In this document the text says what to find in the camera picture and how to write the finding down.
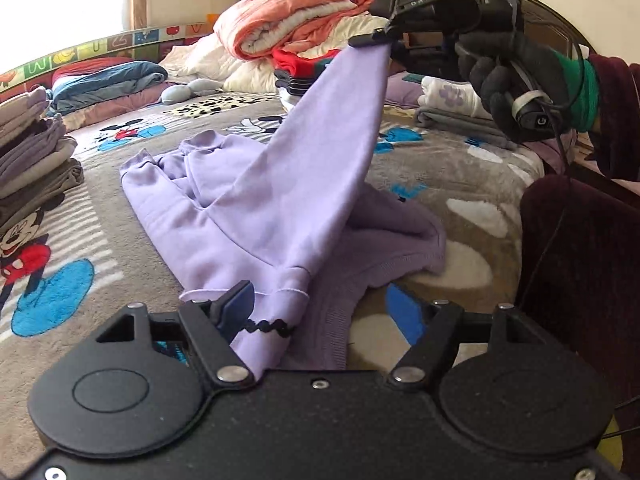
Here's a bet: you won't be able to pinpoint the blue folded blanket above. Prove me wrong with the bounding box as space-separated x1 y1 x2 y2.
50 60 168 111

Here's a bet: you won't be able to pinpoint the person's right hand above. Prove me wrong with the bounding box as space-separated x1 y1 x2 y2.
455 30 576 141

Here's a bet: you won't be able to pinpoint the person's dark maroon clothing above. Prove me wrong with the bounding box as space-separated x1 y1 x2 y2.
517 175 640 476

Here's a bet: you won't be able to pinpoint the grey plush toy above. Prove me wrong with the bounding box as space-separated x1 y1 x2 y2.
162 77 226 107

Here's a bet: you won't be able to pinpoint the red pillow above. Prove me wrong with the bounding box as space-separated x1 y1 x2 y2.
52 56 133 81

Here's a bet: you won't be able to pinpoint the purple pillow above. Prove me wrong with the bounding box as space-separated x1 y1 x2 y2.
384 71 426 108

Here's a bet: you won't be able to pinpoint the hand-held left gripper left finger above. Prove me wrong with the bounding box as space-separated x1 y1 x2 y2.
95 280 257 391

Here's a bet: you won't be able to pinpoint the red and black folded garments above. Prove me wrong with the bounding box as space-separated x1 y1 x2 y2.
272 46 346 111

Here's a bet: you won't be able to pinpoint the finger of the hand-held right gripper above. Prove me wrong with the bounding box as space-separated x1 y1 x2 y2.
347 24 401 51

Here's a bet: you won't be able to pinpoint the stack of folded clothes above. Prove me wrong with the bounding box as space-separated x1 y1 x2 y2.
0 85 86 241

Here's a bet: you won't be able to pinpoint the orange quilt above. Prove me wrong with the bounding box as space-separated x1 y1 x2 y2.
212 0 375 61

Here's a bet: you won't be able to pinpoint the grey folded cloth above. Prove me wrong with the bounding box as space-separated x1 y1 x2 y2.
414 105 523 151

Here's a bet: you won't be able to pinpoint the dark wooden headboard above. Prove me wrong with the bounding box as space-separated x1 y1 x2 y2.
342 0 593 68

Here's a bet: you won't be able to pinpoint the white floral folded cloth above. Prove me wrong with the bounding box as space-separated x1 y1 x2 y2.
419 76 493 121

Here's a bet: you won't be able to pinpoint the white quilt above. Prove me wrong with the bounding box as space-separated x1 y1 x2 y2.
159 32 286 95

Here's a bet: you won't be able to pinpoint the purple hoodie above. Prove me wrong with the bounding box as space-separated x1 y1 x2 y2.
120 42 448 381

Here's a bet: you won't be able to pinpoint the cartoon printed fleece blanket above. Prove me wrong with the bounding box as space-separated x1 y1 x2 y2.
0 87 546 361

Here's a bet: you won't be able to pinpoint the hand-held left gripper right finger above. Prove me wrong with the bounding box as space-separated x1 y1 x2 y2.
386 284 537 391

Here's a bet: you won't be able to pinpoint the person's right forearm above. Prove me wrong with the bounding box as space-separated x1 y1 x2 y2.
560 52 640 181

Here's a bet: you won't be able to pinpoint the window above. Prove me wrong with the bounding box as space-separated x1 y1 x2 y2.
0 0 133 76

